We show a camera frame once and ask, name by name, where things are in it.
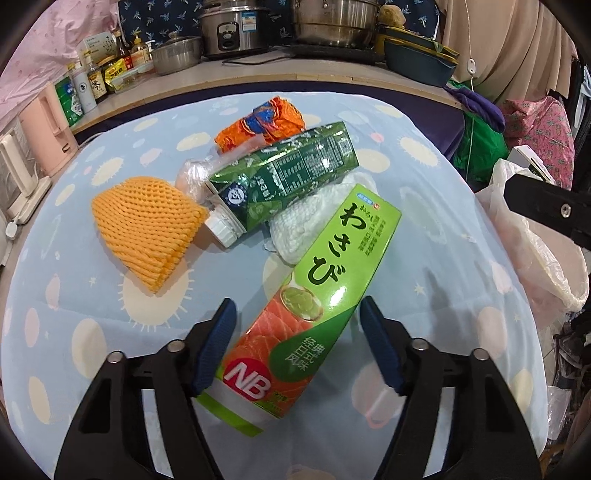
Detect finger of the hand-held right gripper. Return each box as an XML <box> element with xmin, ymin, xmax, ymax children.
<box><xmin>503</xmin><ymin>172</ymin><xmax>591</xmax><ymax>252</ymax></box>

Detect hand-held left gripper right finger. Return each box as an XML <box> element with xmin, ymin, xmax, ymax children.
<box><xmin>359</xmin><ymin>295</ymin><xmax>542</xmax><ymax>480</ymax></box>

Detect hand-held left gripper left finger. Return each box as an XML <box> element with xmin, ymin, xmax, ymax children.
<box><xmin>53</xmin><ymin>298</ymin><xmax>238</xmax><ymax>480</ymax></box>

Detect bin with white liner bag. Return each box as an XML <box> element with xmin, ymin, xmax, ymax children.
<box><xmin>475</xmin><ymin>158</ymin><xmax>591</xmax><ymax>328</ymax></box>

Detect light green paste box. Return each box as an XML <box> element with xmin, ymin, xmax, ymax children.
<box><xmin>196</xmin><ymin>184</ymin><xmax>402</xmax><ymax>438</ymax></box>

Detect orange foam fruit net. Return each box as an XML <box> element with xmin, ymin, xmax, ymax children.
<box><xmin>91</xmin><ymin>176</ymin><xmax>209</xmax><ymax>294</ymax></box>

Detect white paper towel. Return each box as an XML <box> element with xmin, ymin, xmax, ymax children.
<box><xmin>264</xmin><ymin>168</ymin><xmax>370</xmax><ymax>266</ymax></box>

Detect clear plastic bag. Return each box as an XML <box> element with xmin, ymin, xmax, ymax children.
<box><xmin>175</xmin><ymin>138</ymin><xmax>266</xmax><ymax>204</ymax></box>

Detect dark green drink carton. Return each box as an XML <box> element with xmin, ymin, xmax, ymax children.
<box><xmin>204</xmin><ymin>121</ymin><xmax>359</xmax><ymax>246</ymax></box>

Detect orange and blue wrapper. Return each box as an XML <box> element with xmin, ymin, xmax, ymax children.
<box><xmin>215</xmin><ymin>96</ymin><xmax>306</xmax><ymax>153</ymax></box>

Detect pink pineapple print cloth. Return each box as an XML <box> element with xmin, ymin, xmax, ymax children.
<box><xmin>501</xmin><ymin>95</ymin><xmax>575</xmax><ymax>190</ymax></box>

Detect green plastic bag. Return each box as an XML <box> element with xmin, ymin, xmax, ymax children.
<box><xmin>452</xmin><ymin>80</ymin><xmax>509</xmax><ymax>192</ymax></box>

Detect purple cloth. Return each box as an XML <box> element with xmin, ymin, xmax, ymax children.
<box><xmin>445</xmin><ymin>83</ymin><xmax>506</xmax><ymax>134</ymax></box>

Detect dark hanging clothes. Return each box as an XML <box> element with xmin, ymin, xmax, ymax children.
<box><xmin>566</xmin><ymin>51</ymin><xmax>591</xmax><ymax>139</ymax></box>

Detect light blue dotted blanket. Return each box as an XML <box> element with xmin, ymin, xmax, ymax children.
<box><xmin>0</xmin><ymin>90</ymin><xmax>552</xmax><ymax>480</ymax></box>

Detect dark purple tablecloth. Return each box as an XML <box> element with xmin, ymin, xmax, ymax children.
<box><xmin>379</xmin><ymin>90</ymin><xmax>467</xmax><ymax>162</ymax></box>

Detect beige curtain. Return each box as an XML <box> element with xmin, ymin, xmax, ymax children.
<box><xmin>436</xmin><ymin>0</ymin><xmax>578</xmax><ymax>100</ymax></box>

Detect yellow green dish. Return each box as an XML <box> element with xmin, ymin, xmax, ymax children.
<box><xmin>381</xmin><ymin>37</ymin><xmax>460</xmax><ymax>63</ymax></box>
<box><xmin>376</xmin><ymin>25</ymin><xmax>455</xmax><ymax>51</ymax></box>

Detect dark blue bowl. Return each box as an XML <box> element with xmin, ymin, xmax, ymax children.
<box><xmin>383</xmin><ymin>39</ymin><xmax>458</xmax><ymax>88</ymax></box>

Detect brown loofah sponge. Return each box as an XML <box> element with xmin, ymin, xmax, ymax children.
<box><xmin>378</xmin><ymin>4</ymin><xmax>407</xmax><ymax>28</ymax></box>

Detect white countertop appliance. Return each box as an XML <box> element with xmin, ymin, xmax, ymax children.
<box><xmin>0</xmin><ymin>134</ymin><xmax>52</xmax><ymax>222</ymax></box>

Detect black induction cooker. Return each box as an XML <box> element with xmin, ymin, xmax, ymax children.
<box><xmin>288</xmin><ymin>42</ymin><xmax>384</xmax><ymax>63</ymax></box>

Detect pink electric kettle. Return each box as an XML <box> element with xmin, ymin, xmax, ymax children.
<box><xmin>18</xmin><ymin>83</ymin><xmax>79</xmax><ymax>176</ymax></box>

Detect clear plastic container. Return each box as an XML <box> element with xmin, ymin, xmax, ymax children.
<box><xmin>111</xmin><ymin>69</ymin><xmax>155</xmax><ymax>95</ymax></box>

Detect green and white pack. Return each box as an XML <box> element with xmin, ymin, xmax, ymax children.
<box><xmin>53</xmin><ymin>78</ymin><xmax>81</xmax><ymax>127</ymax></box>

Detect steel steamer pot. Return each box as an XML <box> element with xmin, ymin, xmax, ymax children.
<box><xmin>290</xmin><ymin>0</ymin><xmax>380</xmax><ymax>49</ymax></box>

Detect white round bottle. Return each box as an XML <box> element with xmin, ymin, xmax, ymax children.
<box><xmin>69</xmin><ymin>65</ymin><xmax>99</xmax><ymax>115</ymax></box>

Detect brown label sauce bottle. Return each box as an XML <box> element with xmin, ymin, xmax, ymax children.
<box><xmin>85</xmin><ymin>58</ymin><xmax>109</xmax><ymax>103</ymax></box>

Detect yellow packet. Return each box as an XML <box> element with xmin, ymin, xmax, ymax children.
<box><xmin>102</xmin><ymin>58</ymin><xmax>134</xmax><ymax>93</ymax></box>

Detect small lidded steel pot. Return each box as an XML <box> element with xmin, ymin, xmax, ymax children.
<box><xmin>151</xmin><ymin>32</ymin><xmax>203</xmax><ymax>75</ymax></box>

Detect yellow pump bottle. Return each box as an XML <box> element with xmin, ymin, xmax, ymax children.
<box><xmin>130</xmin><ymin>33</ymin><xmax>153</xmax><ymax>68</ymax></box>

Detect dark sauce bottle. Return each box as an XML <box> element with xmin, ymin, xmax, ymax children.
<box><xmin>112</xmin><ymin>30</ymin><xmax>132</xmax><ymax>70</ymax></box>

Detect steel rice cooker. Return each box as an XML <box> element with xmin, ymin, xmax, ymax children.
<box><xmin>198</xmin><ymin>4</ymin><xmax>273</xmax><ymax>60</ymax></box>

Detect white printed box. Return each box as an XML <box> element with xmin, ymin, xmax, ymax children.
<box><xmin>76</xmin><ymin>36</ymin><xmax>116</xmax><ymax>70</ymax></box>

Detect pink dotted sheet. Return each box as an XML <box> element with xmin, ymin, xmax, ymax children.
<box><xmin>0</xmin><ymin>0</ymin><xmax>123</xmax><ymax>134</ymax></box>

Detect navy printed cloth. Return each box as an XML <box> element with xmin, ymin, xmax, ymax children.
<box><xmin>117</xmin><ymin>0</ymin><xmax>441</xmax><ymax>51</ymax></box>

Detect white carton box with handle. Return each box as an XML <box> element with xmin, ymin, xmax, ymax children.
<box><xmin>508</xmin><ymin>145</ymin><xmax>561</xmax><ymax>185</ymax></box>

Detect white cord with switch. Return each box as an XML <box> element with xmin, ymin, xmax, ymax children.
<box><xmin>464</xmin><ymin>0</ymin><xmax>478</xmax><ymax>162</ymax></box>

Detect black power cable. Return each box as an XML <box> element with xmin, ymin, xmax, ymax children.
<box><xmin>224</xmin><ymin>46</ymin><xmax>296</xmax><ymax>65</ymax></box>

